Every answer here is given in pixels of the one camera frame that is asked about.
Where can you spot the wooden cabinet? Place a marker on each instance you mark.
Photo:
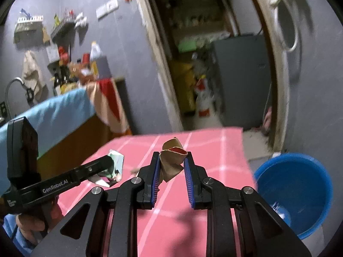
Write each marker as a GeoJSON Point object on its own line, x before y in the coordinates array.
{"type": "Point", "coordinates": [69, 139]}

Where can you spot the green box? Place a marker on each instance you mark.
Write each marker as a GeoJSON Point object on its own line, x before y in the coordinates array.
{"type": "Point", "coordinates": [193, 45]}

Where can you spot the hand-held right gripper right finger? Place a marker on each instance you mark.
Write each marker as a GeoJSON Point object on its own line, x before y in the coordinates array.
{"type": "Point", "coordinates": [187, 184]}

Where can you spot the large oil bottle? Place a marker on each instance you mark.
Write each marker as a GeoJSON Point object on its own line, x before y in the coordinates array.
{"type": "Point", "coordinates": [103, 67]}

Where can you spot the beige hanging rag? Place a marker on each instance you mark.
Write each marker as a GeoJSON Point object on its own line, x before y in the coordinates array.
{"type": "Point", "coordinates": [30, 69]}

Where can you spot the red beige towel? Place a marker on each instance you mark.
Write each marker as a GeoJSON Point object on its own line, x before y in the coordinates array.
{"type": "Point", "coordinates": [109, 99]}

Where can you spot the wall rack with white rail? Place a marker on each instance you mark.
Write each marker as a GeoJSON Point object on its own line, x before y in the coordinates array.
{"type": "Point", "coordinates": [28, 26]}

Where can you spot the light blue cloth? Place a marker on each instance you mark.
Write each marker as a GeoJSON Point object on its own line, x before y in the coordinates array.
{"type": "Point", "coordinates": [61, 107]}

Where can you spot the white red printed sack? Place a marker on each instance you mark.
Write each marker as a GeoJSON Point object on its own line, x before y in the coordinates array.
{"type": "Point", "coordinates": [203, 104]}

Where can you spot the blue plastic bucket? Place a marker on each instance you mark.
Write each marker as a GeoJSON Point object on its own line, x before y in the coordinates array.
{"type": "Point", "coordinates": [294, 179]}

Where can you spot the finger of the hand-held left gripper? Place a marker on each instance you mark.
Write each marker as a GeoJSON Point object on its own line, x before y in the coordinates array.
{"type": "Point", "coordinates": [101, 163]}

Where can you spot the white wall switch panel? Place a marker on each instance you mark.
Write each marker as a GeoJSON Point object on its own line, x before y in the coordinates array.
{"type": "Point", "coordinates": [107, 8]}

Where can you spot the dark wall shelf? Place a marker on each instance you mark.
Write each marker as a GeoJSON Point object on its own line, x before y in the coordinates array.
{"type": "Point", "coordinates": [61, 29]}

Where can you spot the pink checked cloth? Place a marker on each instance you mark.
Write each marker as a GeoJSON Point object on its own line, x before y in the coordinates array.
{"type": "Point", "coordinates": [214, 150]}

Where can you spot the yellow bag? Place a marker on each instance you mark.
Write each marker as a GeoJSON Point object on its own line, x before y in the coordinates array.
{"type": "Point", "coordinates": [185, 85]}

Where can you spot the person's left hand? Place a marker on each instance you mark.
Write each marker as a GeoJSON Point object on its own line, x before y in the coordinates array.
{"type": "Point", "coordinates": [29, 222]}

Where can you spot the person's left forearm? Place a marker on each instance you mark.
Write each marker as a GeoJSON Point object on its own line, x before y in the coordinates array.
{"type": "Point", "coordinates": [16, 242]}

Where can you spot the red cup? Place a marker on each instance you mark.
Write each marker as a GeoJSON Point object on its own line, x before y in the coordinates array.
{"type": "Point", "coordinates": [85, 58]}

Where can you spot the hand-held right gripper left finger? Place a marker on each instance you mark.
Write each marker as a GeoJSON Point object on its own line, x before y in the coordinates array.
{"type": "Point", "coordinates": [156, 182]}

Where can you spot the white plastic hoop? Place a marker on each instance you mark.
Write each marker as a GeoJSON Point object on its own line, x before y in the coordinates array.
{"type": "Point", "coordinates": [296, 40]}

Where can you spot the metal faucet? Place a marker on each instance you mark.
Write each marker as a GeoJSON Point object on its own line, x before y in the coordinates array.
{"type": "Point", "coordinates": [10, 84]}

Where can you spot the green white paper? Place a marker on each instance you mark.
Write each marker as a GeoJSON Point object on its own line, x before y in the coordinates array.
{"type": "Point", "coordinates": [118, 163]}

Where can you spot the brown paper scrap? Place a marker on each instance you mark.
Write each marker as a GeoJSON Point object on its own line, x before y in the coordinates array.
{"type": "Point", "coordinates": [171, 166]}

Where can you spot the grey appliance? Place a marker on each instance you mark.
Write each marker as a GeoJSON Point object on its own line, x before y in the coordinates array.
{"type": "Point", "coordinates": [241, 80]}

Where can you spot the wooden door frame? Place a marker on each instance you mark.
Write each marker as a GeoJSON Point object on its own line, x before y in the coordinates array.
{"type": "Point", "coordinates": [158, 59]}

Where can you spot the dark sauce bottle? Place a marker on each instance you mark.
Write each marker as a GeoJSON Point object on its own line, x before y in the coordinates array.
{"type": "Point", "coordinates": [63, 76]}

